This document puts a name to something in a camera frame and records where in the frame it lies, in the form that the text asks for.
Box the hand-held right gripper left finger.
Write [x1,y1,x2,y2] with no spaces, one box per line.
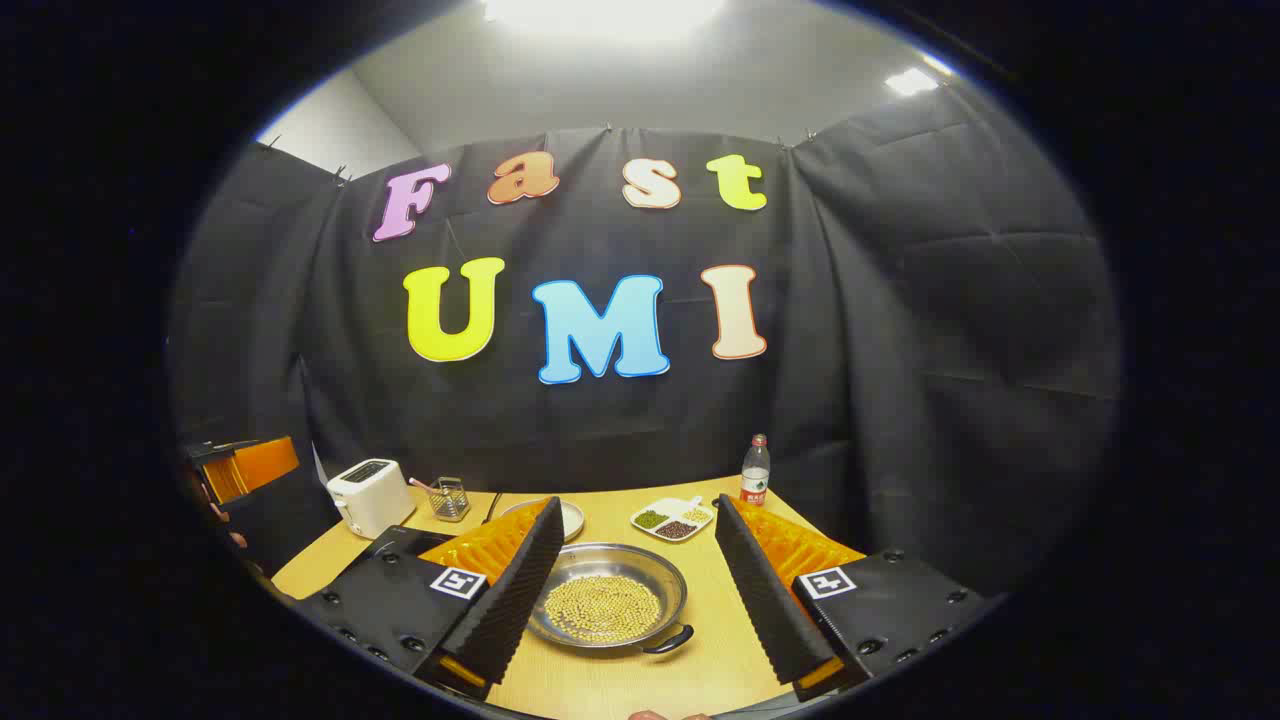
[295,496,566,701]

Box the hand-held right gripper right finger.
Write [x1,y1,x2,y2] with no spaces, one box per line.
[714,493,1001,704]

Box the black induction cooktop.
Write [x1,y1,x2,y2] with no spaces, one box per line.
[362,525,458,561]

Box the steel pot with black handle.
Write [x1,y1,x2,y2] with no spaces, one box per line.
[527,543,695,656]

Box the pile of yellow soybeans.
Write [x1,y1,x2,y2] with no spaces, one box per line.
[543,575,663,644]

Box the white round plate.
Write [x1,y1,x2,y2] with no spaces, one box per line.
[497,497,586,543]

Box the white toaster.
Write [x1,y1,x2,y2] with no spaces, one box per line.
[326,458,417,541]

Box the plastic bottle with red label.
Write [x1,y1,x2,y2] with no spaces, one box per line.
[740,434,772,507]

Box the white divided dish with beans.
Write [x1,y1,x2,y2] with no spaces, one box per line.
[630,496,715,543]

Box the large ceiling light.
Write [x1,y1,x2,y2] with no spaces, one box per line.
[480,0,726,41]

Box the wire mesh basket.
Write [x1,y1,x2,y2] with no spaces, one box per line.
[430,477,472,523]

